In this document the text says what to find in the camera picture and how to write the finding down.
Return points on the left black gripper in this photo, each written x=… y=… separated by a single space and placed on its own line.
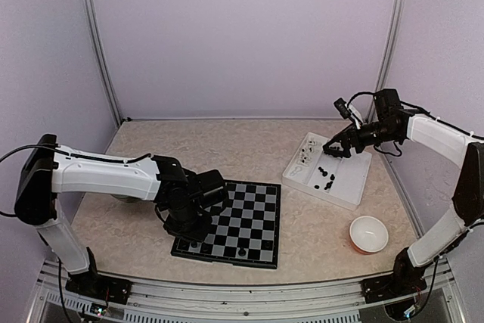
x=199 y=234

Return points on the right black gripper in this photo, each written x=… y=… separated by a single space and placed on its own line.
x=345 y=136

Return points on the black grey chessboard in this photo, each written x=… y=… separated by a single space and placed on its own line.
x=251 y=216

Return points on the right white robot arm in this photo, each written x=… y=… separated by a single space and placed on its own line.
x=441 y=144

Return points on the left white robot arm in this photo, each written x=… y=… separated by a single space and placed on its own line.
x=53 y=169

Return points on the black chess pieces pile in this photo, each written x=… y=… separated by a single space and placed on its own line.
x=324 y=179

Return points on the white chess pieces pile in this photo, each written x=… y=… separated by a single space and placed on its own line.
x=310 y=149

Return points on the white plastic piece tray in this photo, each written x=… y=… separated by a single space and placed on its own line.
x=337 y=180

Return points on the green glass bowl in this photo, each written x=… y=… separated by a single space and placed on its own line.
x=125 y=199

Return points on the white orange bowl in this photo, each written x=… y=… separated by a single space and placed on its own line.
x=368 y=235

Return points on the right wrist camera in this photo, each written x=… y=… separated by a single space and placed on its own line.
x=348 y=112

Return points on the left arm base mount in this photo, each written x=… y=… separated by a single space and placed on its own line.
x=107 y=289

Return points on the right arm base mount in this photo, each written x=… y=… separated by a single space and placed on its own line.
x=386 y=287

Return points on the aluminium front rail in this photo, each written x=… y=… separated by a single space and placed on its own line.
x=151 y=300

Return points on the right aluminium frame post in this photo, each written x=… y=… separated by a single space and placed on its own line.
x=390 y=46

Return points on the aluminium frame post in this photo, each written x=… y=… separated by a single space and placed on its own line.
x=390 y=46
x=101 y=61

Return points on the left aluminium frame post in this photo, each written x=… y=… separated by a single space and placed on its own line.
x=101 y=61

